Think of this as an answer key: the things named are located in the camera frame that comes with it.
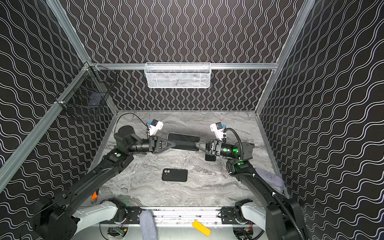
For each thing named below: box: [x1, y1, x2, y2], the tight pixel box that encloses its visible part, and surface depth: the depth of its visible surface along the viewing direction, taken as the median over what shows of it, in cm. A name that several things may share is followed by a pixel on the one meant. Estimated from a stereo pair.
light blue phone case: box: [205, 153, 217, 162], surface depth 95 cm
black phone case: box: [161, 168, 188, 182], surface depth 90 cm
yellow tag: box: [192, 219, 212, 238], surface depth 72 cm
